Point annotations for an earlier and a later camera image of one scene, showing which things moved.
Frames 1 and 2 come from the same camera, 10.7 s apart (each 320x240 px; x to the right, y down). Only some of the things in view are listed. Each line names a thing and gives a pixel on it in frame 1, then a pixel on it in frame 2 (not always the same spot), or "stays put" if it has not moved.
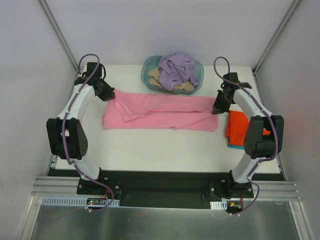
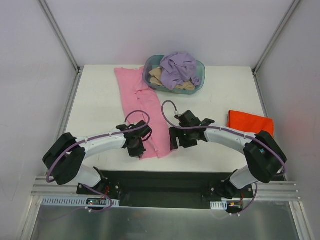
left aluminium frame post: [59, 33] stays put
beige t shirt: [155, 78] stays put
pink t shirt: [132, 111] to [141, 103]
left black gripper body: [105, 91] to [137, 151]
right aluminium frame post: [286, 16] stays put
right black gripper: [221, 103] to [175, 138]
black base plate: [166, 188] stays put
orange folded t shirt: [237, 125] stays put
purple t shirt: [175, 67] stays put
